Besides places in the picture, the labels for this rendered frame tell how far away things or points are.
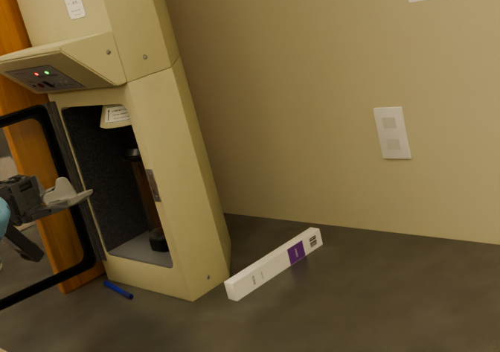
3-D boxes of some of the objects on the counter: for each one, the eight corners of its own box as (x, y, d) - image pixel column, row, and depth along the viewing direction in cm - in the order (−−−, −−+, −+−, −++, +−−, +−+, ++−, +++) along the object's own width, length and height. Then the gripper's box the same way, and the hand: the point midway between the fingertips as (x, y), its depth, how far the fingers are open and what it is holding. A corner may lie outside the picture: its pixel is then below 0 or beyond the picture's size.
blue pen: (108, 283, 165) (106, 279, 164) (134, 298, 153) (132, 293, 153) (104, 285, 164) (103, 281, 164) (129, 300, 153) (128, 295, 152)
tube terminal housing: (184, 235, 183) (97, -63, 163) (273, 249, 160) (184, -98, 139) (107, 279, 167) (0, -46, 147) (193, 302, 144) (79, -81, 123)
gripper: (-7, 200, 120) (89, 160, 133) (-49, 194, 134) (42, 158, 147) (10, 245, 123) (103, 201, 135) (-34, 234, 136) (54, 196, 149)
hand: (75, 192), depth 142 cm, fingers open, 14 cm apart
